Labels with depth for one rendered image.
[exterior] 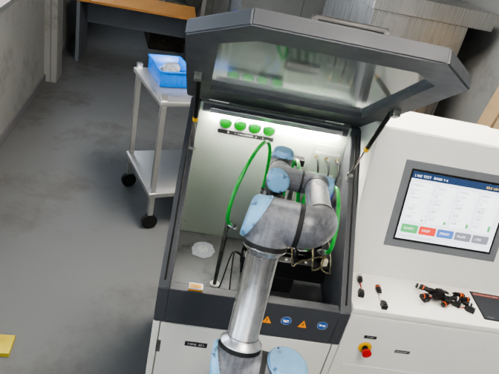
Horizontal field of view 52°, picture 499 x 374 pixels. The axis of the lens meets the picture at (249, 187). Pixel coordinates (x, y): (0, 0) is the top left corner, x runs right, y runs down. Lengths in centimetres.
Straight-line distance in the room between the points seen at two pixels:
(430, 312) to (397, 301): 12
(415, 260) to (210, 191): 89
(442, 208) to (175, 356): 117
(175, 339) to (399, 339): 84
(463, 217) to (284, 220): 105
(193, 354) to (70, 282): 141
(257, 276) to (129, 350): 167
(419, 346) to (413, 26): 298
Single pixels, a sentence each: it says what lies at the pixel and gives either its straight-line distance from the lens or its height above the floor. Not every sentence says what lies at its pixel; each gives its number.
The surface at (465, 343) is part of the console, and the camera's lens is 218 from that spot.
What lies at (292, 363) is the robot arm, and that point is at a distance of 144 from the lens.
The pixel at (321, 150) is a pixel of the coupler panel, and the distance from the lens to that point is 214.
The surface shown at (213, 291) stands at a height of 95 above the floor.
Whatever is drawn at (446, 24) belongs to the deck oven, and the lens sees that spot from 464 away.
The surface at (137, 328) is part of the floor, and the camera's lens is 302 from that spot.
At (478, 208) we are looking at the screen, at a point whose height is 131.
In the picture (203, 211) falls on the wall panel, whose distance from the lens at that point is 227.
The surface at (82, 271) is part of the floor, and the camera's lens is 336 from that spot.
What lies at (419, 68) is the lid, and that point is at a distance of 130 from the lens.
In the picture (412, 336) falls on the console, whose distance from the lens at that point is 208.
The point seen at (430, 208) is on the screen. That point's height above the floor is 128.
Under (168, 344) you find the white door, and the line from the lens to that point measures 202.
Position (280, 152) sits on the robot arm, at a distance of 173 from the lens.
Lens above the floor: 215
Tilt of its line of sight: 28 degrees down
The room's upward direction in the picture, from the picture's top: 13 degrees clockwise
